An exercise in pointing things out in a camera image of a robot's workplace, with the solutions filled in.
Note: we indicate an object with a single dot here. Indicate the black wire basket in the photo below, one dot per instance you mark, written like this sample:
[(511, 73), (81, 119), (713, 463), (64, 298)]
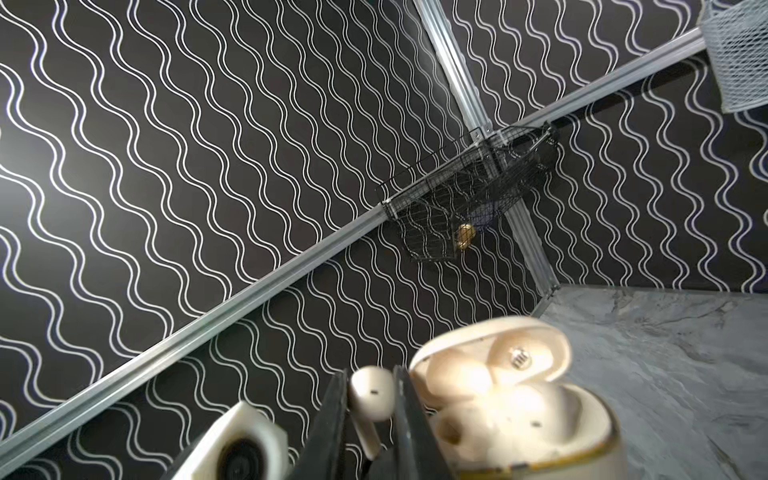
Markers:
[(473, 179)]

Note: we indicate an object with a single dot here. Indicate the small brass object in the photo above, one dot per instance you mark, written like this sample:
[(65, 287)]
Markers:
[(464, 236)]

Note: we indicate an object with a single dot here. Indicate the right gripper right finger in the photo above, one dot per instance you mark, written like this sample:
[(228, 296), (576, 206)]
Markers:
[(417, 454)]

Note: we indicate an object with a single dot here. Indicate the cream earbud charging case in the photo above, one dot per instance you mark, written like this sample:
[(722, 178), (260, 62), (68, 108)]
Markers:
[(503, 410)]

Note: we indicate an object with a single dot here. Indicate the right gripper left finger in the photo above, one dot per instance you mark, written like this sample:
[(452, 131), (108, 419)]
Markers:
[(323, 453)]

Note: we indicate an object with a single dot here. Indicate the white wire mesh basket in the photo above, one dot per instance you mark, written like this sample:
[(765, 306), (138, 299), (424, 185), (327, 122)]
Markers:
[(735, 35)]

